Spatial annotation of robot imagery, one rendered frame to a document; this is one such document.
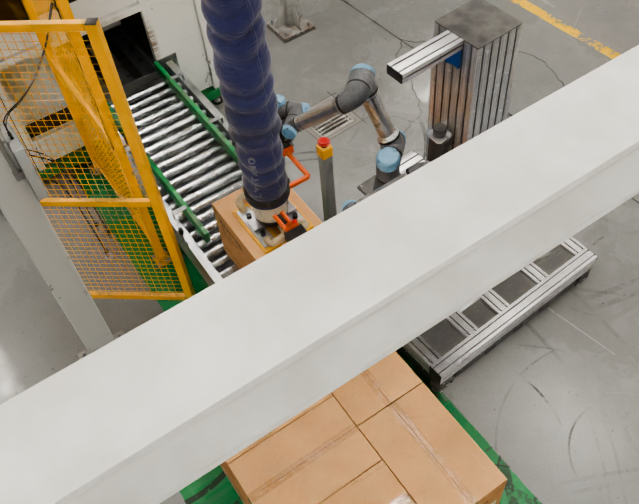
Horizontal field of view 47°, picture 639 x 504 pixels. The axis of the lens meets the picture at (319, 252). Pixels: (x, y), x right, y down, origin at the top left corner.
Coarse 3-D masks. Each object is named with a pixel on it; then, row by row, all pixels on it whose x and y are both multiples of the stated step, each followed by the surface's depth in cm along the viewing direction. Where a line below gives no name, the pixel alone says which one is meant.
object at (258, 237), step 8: (248, 208) 384; (240, 216) 381; (248, 216) 378; (248, 224) 378; (248, 232) 376; (256, 232) 374; (264, 232) 370; (272, 232) 374; (256, 240) 371; (264, 248) 368; (272, 248) 368
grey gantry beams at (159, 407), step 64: (512, 128) 73; (576, 128) 73; (384, 192) 69; (448, 192) 69; (512, 192) 68; (576, 192) 79; (320, 256) 65; (384, 256) 65; (448, 256) 64; (512, 256) 75; (192, 320) 62; (256, 320) 62; (320, 320) 61; (384, 320) 71; (64, 384) 59; (128, 384) 59; (192, 384) 58; (256, 384) 59; (320, 384) 68; (0, 448) 56; (64, 448) 56; (128, 448) 56; (192, 448) 65
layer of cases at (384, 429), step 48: (384, 384) 365; (288, 432) 353; (336, 432) 351; (384, 432) 349; (432, 432) 348; (240, 480) 340; (288, 480) 338; (336, 480) 337; (384, 480) 335; (432, 480) 334; (480, 480) 332
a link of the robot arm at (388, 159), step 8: (384, 152) 361; (392, 152) 360; (400, 152) 365; (376, 160) 360; (384, 160) 358; (392, 160) 358; (400, 160) 364; (376, 168) 365; (384, 168) 359; (392, 168) 359; (384, 176) 363; (392, 176) 363
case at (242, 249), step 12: (240, 192) 395; (216, 204) 391; (228, 204) 390; (300, 204) 386; (216, 216) 396; (228, 216) 385; (312, 216) 381; (228, 228) 385; (240, 228) 379; (276, 228) 378; (228, 240) 400; (240, 240) 375; (252, 240) 374; (228, 252) 416; (240, 252) 388; (252, 252) 369; (240, 264) 404
